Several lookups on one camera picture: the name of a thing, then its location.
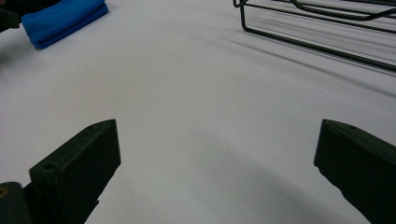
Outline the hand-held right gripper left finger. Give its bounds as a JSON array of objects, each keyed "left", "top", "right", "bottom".
[{"left": 23, "top": 119, "right": 122, "bottom": 224}]

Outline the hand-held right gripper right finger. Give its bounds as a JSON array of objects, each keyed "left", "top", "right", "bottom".
[{"left": 313, "top": 119, "right": 396, "bottom": 224}]

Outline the blue folded cloth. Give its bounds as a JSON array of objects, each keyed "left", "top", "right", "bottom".
[{"left": 21, "top": 0, "right": 110, "bottom": 50}]

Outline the black wire rack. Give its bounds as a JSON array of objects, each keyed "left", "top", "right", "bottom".
[{"left": 233, "top": 0, "right": 396, "bottom": 74}]

